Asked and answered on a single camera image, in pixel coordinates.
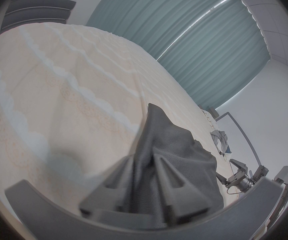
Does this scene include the white printed pillow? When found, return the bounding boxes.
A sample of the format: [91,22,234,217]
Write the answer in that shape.
[201,110,220,132]

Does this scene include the grey bedside table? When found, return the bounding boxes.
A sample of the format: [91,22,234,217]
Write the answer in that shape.
[199,105,218,117]

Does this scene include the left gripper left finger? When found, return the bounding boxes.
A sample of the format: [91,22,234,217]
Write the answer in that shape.
[80,155,135,216]

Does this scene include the blue-green curtain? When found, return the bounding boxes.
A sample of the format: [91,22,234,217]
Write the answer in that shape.
[158,0,271,109]
[86,0,235,59]

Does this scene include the black T-shirt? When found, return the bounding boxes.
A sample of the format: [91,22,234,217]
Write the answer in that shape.
[119,103,225,231]

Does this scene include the black chest of drawers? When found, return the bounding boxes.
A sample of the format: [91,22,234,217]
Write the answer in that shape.
[0,0,77,32]

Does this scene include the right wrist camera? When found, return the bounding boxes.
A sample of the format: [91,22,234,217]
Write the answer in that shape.
[255,165,269,178]

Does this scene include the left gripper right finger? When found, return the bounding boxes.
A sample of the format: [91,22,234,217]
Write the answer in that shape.
[153,154,211,226]

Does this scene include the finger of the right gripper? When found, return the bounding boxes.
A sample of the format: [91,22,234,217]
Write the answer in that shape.
[230,159,247,171]
[216,173,229,186]

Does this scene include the bed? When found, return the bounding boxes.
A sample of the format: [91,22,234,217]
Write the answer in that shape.
[0,21,262,211]

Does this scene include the pile of clothes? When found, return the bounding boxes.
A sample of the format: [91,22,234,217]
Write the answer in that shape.
[210,130,233,156]

